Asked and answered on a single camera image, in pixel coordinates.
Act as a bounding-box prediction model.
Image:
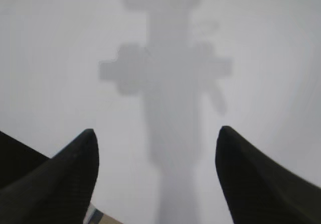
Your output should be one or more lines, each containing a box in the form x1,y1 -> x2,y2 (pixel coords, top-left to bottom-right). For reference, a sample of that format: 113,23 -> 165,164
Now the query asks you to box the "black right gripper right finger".
215,126 -> 320,223

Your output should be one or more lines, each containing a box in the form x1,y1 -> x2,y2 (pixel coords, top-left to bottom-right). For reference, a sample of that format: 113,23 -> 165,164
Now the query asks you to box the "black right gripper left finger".
1,129 -> 99,223

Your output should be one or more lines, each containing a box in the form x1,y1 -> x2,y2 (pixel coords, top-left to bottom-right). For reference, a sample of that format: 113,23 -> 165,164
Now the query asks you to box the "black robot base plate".
0,132 -> 49,188

